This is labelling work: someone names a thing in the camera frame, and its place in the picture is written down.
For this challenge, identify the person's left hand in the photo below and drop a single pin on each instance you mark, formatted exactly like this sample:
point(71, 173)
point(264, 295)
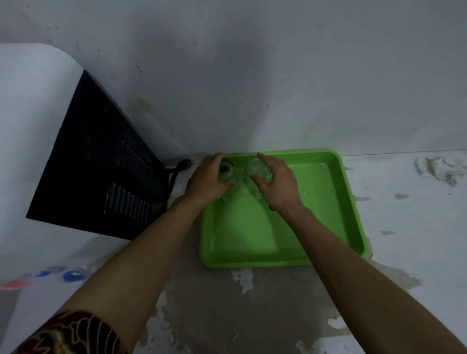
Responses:
point(206, 182)

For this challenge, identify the person's right hand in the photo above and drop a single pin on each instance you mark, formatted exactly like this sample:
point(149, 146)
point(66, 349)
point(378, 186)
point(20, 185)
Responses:
point(282, 189)

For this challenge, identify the clear drinking glass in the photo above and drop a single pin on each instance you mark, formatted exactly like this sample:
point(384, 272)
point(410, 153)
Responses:
point(257, 167)
point(227, 169)

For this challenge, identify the green plastic tray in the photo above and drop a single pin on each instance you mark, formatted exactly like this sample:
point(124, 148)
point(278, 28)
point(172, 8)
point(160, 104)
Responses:
point(248, 233)

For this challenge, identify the person's left forearm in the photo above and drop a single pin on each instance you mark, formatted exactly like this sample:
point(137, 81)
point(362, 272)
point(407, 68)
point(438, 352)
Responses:
point(146, 262)

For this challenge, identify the person's right forearm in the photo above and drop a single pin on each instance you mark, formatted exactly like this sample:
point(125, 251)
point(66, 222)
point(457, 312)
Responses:
point(365, 291)

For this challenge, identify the blue dispenser tap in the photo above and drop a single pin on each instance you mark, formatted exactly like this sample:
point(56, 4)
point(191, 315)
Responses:
point(74, 274)

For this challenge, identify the white water dispenser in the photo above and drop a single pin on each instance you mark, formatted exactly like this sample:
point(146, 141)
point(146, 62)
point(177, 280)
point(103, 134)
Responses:
point(36, 127)

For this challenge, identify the red dispenser tap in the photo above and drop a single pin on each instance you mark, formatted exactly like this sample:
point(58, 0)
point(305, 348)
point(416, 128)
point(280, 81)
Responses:
point(14, 283)

